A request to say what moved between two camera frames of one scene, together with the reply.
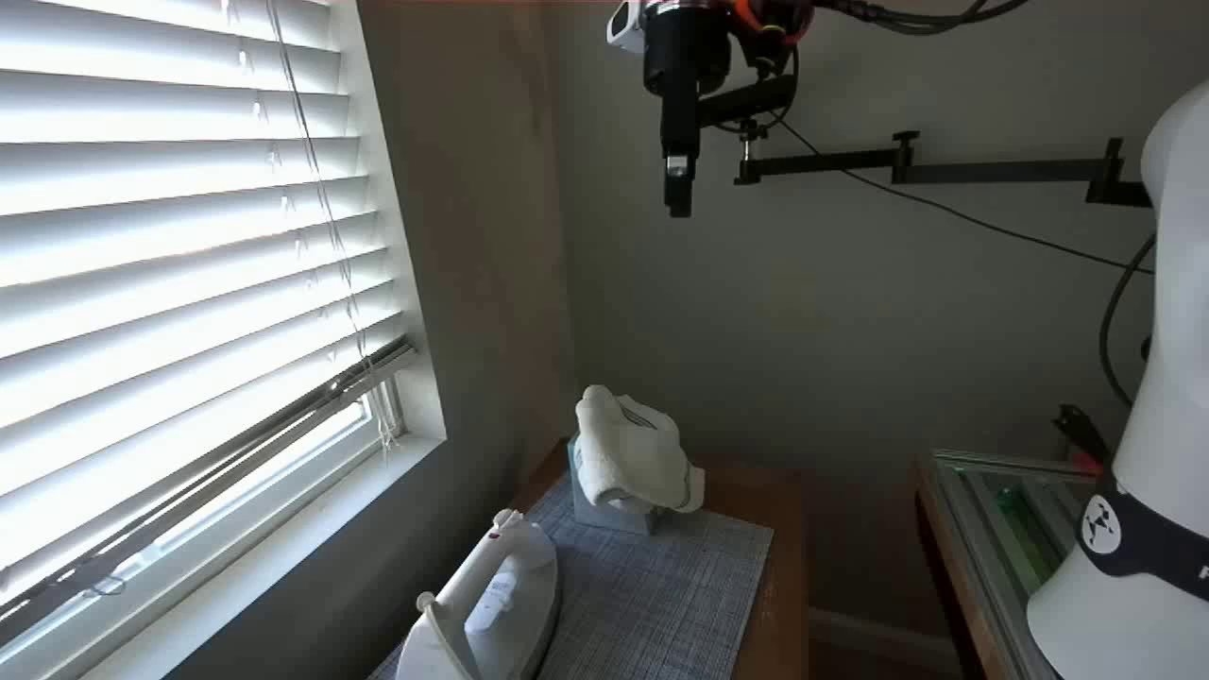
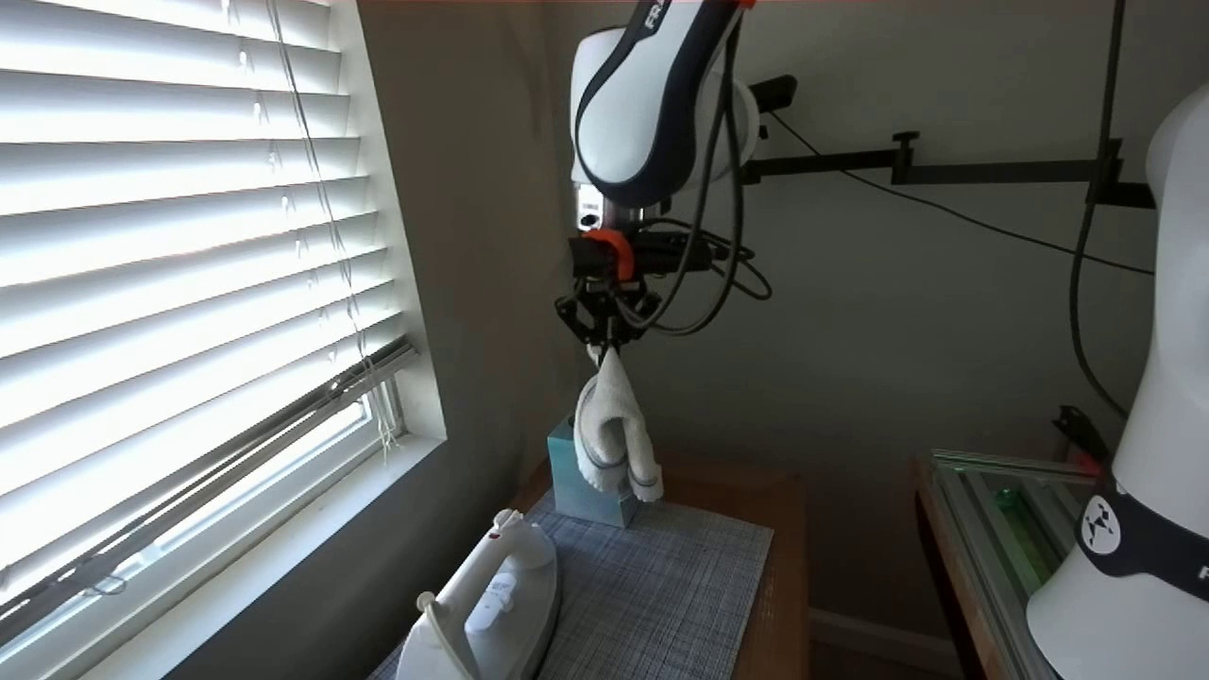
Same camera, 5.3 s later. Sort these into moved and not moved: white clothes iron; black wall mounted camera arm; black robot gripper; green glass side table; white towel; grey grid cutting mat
Moved: white towel; black robot gripper
Not moved: grey grid cutting mat; green glass side table; black wall mounted camera arm; white clothes iron
